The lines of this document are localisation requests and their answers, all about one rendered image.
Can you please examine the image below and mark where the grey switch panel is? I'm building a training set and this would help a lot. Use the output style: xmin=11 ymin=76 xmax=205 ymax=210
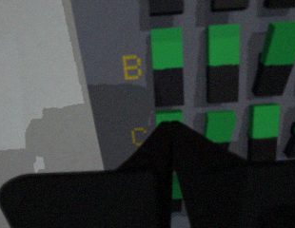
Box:
xmin=70 ymin=0 xmax=295 ymax=171

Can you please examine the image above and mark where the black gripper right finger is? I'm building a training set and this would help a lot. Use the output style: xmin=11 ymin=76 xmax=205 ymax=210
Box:
xmin=170 ymin=121 xmax=295 ymax=228

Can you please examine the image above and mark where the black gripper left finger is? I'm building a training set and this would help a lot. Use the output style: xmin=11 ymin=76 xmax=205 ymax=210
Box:
xmin=0 ymin=121 xmax=173 ymax=228

